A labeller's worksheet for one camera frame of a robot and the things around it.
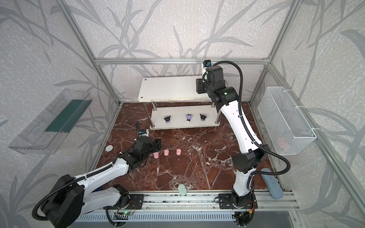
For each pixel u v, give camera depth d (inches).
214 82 20.4
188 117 39.5
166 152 35.8
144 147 25.8
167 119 38.2
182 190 29.8
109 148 36.9
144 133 29.9
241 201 25.3
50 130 25.3
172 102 48.1
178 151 35.8
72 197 15.7
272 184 30.2
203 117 38.8
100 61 36.9
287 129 24.4
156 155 34.9
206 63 23.9
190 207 28.8
